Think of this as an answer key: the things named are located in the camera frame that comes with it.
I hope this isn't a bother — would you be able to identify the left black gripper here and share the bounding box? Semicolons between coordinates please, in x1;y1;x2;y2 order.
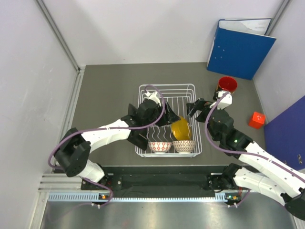
143;102;180;127

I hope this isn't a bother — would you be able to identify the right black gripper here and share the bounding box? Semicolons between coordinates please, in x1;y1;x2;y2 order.
186;98;225;142

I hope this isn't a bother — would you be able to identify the yellow patterned plate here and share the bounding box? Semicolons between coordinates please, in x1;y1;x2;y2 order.
171;116;192;141

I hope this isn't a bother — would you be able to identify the brown patterned small bowl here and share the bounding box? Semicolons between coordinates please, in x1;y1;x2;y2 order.
173;140;196;154

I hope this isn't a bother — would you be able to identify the black skull mug red inside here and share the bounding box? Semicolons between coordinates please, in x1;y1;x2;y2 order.
215;76;238;94

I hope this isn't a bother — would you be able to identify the black floral rectangular tray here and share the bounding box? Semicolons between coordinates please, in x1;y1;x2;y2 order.
125;104;148;150

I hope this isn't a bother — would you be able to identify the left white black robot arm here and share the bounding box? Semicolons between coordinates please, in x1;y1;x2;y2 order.
54;99;180;189

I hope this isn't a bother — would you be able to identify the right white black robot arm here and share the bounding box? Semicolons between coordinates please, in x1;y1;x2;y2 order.
186;98;305;220

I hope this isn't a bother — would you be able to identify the red patterned bowl blue inside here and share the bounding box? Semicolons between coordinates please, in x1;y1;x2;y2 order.
148;142;172;154

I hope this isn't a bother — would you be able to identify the red cube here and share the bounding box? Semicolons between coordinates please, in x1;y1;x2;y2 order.
248;112;265;129

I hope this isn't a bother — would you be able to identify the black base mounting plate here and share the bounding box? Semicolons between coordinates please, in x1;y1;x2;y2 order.
81;164;239;193

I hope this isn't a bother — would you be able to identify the dark blue binder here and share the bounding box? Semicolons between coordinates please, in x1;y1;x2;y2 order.
264;97;305;170

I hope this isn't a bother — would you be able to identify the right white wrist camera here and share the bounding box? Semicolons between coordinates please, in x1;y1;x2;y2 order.
210;91;233;110

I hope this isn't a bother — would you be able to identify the white wire dish rack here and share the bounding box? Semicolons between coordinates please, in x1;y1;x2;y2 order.
135;83;203;157

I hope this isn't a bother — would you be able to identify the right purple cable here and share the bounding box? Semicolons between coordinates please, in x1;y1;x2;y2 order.
205;92;305;184

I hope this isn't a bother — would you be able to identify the blue ring binder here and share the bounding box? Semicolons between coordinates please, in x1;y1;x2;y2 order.
207;18;276;80

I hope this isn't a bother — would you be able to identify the grey slotted cable duct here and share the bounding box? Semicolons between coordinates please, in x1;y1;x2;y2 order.
47;192;241;203

